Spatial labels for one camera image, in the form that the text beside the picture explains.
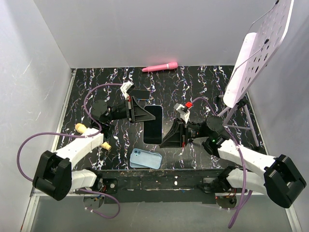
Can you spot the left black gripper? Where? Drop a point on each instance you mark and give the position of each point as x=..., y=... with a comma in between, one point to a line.
x=135, y=112

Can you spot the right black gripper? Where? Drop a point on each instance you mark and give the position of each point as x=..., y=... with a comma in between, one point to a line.
x=177, y=136

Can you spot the black phone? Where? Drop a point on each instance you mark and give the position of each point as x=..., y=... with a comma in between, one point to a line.
x=152, y=133

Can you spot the light blue phone case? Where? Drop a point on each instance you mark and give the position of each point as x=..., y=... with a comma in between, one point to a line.
x=133, y=165

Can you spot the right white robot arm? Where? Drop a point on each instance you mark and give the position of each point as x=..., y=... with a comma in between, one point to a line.
x=276, y=177

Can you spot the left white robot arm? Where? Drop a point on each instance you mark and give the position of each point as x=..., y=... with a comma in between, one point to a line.
x=55, y=176

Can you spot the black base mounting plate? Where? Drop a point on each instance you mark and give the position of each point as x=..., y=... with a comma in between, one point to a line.
x=163, y=186

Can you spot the beige wooden toy piece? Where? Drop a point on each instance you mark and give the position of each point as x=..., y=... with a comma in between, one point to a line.
x=81, y=128

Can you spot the pink microphone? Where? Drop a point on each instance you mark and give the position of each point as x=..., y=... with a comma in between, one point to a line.
x=167, y=66

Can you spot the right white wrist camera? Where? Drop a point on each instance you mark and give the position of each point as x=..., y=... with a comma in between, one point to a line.
x=184, y=110

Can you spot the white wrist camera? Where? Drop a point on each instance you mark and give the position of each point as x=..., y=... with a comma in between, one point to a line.
x=126, y=88
x=184, y=110

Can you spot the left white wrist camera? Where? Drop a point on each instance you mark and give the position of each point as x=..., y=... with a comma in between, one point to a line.
x=126, y=88

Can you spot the aluminium frame rail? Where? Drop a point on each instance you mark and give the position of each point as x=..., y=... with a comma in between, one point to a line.
x=42, y=213

